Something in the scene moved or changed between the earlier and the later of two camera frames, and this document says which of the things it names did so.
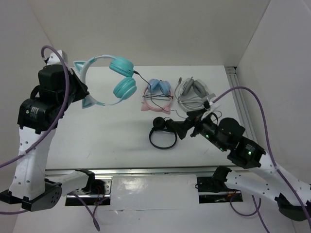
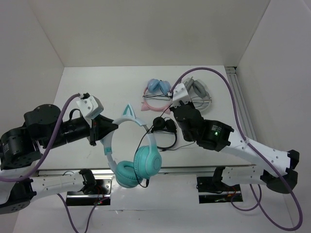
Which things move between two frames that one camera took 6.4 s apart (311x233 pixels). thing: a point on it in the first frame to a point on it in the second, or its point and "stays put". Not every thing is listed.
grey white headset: (191, 94) stays put
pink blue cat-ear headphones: (157, 96) stays put
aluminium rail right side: (233, 75) stays put
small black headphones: (159, 124) stays put
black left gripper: (73, 76) to (99, 127)
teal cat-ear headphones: (122, 70) to (147, 162)
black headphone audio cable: (170, 110) to (147, 182)
